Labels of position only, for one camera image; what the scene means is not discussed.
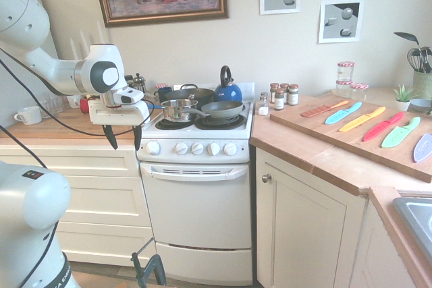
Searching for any lilac sheathed knife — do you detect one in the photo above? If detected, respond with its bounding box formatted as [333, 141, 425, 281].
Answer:
[412, 133, 432, 164]

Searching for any small steel saucepan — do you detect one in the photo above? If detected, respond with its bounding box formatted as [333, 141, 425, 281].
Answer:
[159, 98, 207, 122]

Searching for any white oven door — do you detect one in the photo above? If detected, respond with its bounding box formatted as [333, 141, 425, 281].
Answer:
[139, 161, 253, 250]

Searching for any green sheathed knife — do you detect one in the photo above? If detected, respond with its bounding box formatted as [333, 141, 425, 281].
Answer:
[381, 116, 422, 149]

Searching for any blue sheathed knife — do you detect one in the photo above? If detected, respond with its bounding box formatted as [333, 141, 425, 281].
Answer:
[325, 101, 363, 125]

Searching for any clear drinking glass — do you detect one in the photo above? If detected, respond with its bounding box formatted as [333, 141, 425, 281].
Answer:
[42, 92, 65, 119]

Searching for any dark orange sheathed knife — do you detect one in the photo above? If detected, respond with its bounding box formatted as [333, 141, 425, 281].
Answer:
[300, 100, 350, 118]

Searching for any wooden cutting board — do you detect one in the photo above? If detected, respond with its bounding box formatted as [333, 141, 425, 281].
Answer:
[269, 94, 432, 184]

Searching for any small potted succulent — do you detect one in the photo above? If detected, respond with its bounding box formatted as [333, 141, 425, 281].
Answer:
[391, 84, 420, 112]

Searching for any black whisk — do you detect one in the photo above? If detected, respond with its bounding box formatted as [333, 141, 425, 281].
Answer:
[406, 47, 425, 73]

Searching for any black metal clamp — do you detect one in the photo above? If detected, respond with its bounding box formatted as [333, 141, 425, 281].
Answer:
[130, 237, 167, 288]

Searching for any blue kettle black handle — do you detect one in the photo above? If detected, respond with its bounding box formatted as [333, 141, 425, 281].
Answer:
[214, 65, 243, 103]

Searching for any dark wok with lid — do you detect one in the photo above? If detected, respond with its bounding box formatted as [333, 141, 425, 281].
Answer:
[164, 83, 215, 108]

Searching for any stainless steel sink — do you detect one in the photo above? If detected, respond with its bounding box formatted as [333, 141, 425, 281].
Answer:
[391, 196, 432, 265]

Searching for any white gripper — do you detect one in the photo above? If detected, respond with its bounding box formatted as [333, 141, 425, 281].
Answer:
[87, 87, 151, 152]

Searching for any red sheathed knife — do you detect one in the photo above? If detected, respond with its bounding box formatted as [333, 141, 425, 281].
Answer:
[362, 111, 405, 142]

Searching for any tall glass jar checkered lid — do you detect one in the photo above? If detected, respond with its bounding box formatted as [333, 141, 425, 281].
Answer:
[336, 61, 356, 83]

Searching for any dark blue mug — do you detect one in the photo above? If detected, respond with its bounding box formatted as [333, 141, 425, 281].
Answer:
[154, 86, 173, 104]

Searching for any yellow sheathed knife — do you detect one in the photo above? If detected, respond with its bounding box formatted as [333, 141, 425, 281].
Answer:
[338, 106, 387, 133]

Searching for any glass salt shaker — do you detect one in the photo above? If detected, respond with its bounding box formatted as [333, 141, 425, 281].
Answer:
[257, 94, 269, 116]

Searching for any grey shapes print with sphere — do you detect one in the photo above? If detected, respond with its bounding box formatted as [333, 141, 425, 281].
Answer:
[317, 0, 365, 45]

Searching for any white freestanding oven stove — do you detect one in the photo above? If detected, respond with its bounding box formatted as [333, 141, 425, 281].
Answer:
[136, 82, 255, 287]

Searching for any pale blue bowl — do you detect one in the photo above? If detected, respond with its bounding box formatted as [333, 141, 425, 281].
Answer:
[408, 98, 432, 114]

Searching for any green utensil holder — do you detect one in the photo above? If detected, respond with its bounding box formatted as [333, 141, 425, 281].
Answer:
[412, 69, 432, 101]

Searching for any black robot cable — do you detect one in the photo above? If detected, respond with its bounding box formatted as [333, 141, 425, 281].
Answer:
[0, 47, 161, 288]

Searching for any white oven bottom drawer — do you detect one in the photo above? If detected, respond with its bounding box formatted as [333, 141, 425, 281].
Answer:
[155, 241, 254, 287]

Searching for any grey frying pan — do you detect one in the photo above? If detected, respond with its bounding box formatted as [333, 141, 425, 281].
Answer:
[187, 100, 244, 119]

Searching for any short glass jar checkered lid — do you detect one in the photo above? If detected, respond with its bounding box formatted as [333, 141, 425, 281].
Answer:
[349, 82, 369, 101]
[335, 79, 354, 99]

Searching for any white coffee mug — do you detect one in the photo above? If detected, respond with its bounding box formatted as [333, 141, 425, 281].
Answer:
[13, 105, 43, 125]

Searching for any white small cup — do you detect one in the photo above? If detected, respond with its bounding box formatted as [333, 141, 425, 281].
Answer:
[65, 94, 82, 109]

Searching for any cream drawer cabinet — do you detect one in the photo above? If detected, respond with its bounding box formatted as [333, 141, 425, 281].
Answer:
[0, 144, 157, 268]

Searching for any glass french press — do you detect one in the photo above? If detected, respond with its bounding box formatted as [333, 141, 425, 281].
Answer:
[132, 72, 147, 94]

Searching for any cream corner cabinet door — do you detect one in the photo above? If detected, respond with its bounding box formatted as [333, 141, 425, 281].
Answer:
[255, 148, 369, 288]

